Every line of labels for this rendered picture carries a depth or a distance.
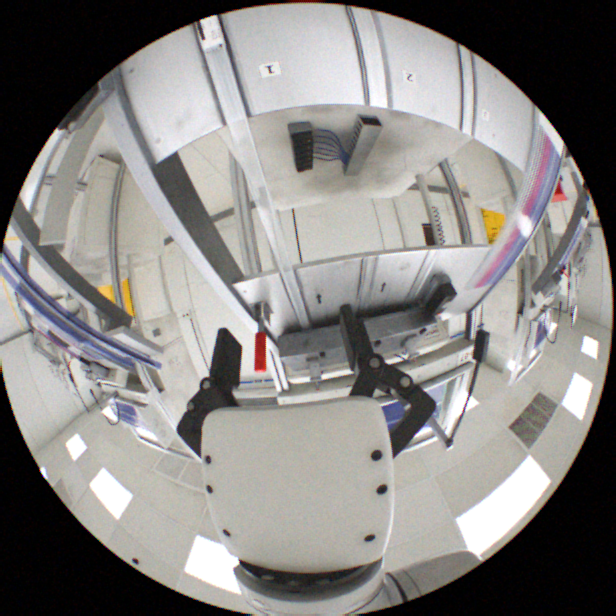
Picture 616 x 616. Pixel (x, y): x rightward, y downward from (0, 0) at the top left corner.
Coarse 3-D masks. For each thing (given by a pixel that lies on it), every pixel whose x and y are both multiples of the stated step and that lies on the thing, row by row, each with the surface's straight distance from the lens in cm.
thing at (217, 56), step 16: (208, 48) 18; (224, 48) 18; (208, 64) 17; (224, 64) 17; (224, 80) 16; (224, 96) 16; (240, 96) 16; (224, 112) 16; (240, 112) 15; (240, 128) 15; (240, 144) 15; (240, 160) 15; (256, 160) 15; (256, 176) 16; (256, 192) 16; (272, 208) 17; (272, 224) 17; (272, 240) 18; (288, 256) 20; (288, 272) 22; (288, 288) 24; (304, 320) 32
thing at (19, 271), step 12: (12, 264) 29; (24, 276) 28; (36, 288) 28; (48, 300) 27; (60, 312) 27; (72, 324) 27; (84, 324) 28; (96, 336) 28; (120, 348) 29; (144, 360) 31
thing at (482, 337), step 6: (480, 330) 29; (480, 336) 29; (486, 336) 28; (474, 342) 30; (480, 342) 29; (486, 342) 29; (474, 348) 30; (480, 348) 29; (486, 348) 29; (474, 354) 30; (480, 354) 29; (486, 354) 30; (480, 360) 30
